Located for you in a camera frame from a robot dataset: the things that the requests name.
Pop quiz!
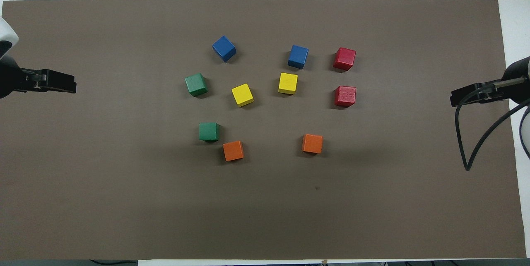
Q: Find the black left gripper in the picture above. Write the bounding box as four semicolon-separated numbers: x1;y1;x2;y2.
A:
0;53;77;99

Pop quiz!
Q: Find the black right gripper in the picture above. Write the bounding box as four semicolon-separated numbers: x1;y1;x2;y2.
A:
450;82;511;108

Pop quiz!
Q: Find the red wooden cube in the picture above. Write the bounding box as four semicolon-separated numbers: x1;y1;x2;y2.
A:
332;47;357;71
334;85;357;108

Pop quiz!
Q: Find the green wooden cube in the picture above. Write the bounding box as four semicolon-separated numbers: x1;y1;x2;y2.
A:
198;122;220;142
184;72;208;97

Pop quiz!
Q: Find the orange wooden cube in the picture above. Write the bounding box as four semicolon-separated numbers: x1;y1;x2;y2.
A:
301;133;323;154
222;140;245;162

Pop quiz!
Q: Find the blue wooden cube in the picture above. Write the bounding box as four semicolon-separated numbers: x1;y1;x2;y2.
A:
287;44;309;70
212;35;237;63

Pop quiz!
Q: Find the yellow wooden cube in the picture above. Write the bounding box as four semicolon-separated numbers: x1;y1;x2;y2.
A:
278;72;299;95
231;83;255;108

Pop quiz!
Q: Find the brown table mat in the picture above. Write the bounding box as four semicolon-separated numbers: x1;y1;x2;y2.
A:
0;0;527;261

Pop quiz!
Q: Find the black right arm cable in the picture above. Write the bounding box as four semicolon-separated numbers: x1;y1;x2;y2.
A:
455;86;530;171

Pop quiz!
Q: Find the black floor cable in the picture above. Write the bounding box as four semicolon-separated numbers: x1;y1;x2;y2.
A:
89;259;138;266

